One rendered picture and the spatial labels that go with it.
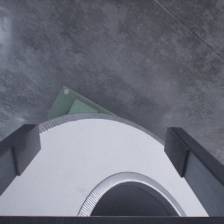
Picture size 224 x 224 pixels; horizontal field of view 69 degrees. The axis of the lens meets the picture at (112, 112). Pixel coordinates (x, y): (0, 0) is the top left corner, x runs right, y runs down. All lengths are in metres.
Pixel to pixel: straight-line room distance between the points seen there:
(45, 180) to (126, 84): 0.69
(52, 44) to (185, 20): 0.68
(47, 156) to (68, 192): 0.13
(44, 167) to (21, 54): 0.73
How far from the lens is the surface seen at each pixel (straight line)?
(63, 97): 1.14
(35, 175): 0.56
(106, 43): 0.92
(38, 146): 0.17
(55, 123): 0.67
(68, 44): 0.97
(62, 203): 0.56
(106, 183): 0.65
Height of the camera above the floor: 0.87
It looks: 49 degrees down
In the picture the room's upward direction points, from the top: 171 degrees counter-clockwise
